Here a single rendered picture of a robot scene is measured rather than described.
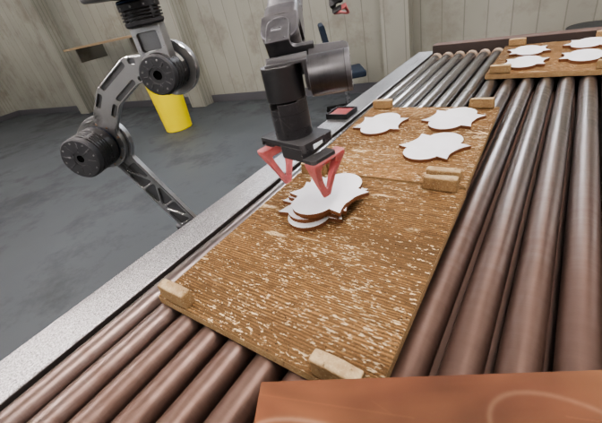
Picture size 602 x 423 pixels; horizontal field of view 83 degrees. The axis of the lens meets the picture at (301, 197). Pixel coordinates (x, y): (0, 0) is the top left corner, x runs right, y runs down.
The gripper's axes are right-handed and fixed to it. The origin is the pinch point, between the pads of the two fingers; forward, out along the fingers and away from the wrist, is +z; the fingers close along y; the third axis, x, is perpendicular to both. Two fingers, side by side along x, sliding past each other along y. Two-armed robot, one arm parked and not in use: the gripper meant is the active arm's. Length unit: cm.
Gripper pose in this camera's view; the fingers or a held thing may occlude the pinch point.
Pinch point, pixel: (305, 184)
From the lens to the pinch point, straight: 57.9
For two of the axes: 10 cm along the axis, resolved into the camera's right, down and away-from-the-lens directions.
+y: -6.7, -2.5, 7.0
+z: 2.0, 8.5, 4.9
